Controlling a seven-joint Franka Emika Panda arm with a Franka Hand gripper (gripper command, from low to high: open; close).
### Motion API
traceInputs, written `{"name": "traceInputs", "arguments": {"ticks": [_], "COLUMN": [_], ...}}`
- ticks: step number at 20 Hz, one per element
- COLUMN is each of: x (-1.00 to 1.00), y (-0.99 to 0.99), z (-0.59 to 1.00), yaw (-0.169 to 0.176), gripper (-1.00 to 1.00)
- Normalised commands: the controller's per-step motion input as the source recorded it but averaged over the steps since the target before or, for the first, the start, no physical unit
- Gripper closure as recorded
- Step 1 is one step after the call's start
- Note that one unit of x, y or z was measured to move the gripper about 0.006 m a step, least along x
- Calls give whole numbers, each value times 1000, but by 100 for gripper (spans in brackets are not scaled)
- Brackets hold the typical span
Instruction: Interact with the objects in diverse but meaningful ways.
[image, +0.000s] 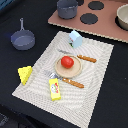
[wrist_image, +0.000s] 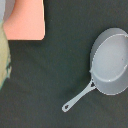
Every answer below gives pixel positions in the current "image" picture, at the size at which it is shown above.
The yellow cheese wedge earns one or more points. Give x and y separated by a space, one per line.
24 74

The cream bowl on stove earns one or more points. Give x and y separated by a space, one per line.
122 14

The red toy tomato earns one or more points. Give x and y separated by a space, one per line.
67 62

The wooden handled toy knife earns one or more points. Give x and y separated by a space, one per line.
79 56

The wooden handled toy fork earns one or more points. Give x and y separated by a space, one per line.
66 80

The yellow butter box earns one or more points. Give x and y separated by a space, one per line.
54 89

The small grey frying pan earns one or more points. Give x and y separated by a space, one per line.
23 39

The round wooden plate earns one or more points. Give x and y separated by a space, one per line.
68 72

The beige woven placemat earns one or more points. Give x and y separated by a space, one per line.
76 105

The dark grey cooking pot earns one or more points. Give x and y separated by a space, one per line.
67 9

